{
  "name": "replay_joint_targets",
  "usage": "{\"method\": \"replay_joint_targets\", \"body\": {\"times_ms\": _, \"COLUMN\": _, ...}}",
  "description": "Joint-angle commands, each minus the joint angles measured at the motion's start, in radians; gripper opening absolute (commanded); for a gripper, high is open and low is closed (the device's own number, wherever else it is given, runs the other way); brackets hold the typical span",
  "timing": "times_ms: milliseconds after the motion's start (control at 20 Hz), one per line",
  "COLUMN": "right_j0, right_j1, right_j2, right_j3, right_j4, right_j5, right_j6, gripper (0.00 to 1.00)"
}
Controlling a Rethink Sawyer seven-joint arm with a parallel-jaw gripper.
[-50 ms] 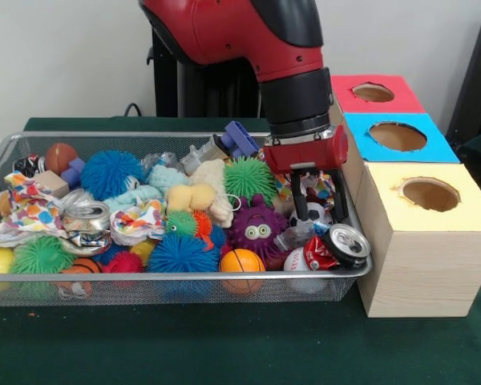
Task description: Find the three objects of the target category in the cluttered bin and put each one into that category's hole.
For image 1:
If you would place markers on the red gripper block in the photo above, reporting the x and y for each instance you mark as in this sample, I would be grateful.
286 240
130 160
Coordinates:
304 150

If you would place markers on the colourful paper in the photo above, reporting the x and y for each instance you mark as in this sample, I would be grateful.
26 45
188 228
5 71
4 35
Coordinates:
320 188

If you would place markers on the black white soccer ball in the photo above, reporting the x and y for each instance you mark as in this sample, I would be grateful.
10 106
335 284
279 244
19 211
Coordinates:
318 212

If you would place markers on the crushed clear plastic bottle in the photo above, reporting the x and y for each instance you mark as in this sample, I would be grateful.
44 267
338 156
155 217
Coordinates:
294 236

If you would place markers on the crushed red black can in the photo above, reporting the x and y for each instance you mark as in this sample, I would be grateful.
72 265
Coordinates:
344 244

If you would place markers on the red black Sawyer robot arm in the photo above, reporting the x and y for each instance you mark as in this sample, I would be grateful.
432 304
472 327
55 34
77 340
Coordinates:
232 32

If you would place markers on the wooden box with three holes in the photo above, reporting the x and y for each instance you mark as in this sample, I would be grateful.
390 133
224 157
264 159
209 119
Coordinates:
421 260

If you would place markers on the white foam baseball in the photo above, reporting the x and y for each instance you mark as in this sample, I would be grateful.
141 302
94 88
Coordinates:
296 260

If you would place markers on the purple spiky monster toy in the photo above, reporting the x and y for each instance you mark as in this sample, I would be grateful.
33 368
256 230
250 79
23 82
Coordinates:
256 218

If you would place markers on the green spiky rubber ball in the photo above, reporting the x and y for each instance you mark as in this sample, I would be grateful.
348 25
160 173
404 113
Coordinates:
246 178

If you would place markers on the orange foam basketball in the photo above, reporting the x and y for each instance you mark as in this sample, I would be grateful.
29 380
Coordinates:
242 262

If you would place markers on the black chair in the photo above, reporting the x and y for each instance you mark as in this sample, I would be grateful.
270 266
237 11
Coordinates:
477 80

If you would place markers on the blue spiky rubber ball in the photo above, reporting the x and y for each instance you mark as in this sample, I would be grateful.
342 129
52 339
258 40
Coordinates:
112 174

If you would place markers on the crushed silver can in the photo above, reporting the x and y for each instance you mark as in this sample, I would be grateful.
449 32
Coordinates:
86 216

